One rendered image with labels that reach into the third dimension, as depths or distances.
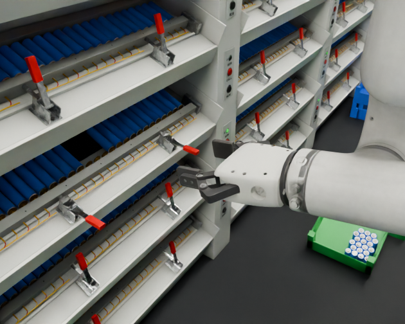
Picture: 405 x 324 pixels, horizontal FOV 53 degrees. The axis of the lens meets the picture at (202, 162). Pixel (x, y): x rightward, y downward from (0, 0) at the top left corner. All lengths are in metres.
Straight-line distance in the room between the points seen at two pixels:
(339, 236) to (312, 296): 0.25
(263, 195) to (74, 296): 0.47
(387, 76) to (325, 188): 0.15
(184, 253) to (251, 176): 0.67
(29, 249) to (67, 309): 0.19
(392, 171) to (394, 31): 0.16
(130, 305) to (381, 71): 0.83
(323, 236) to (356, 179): 0.91
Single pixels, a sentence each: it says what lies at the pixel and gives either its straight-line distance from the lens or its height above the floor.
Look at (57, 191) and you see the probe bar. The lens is 0.74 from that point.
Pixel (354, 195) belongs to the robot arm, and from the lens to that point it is 0.49.
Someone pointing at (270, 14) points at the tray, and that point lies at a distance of 1.14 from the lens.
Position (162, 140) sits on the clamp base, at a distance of 0.87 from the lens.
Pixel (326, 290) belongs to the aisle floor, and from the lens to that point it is 1.27.
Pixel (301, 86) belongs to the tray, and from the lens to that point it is 1.63.
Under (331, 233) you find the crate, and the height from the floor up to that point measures 0.03.
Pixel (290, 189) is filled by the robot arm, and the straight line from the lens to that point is 0.52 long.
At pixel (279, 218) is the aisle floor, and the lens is 1.45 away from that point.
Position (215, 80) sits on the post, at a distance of 0.95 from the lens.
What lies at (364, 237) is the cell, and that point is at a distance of 1.33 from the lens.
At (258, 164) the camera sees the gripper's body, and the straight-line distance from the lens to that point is 0.55.
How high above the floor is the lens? 0.96
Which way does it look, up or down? 35 degrees down
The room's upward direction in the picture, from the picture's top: straight up
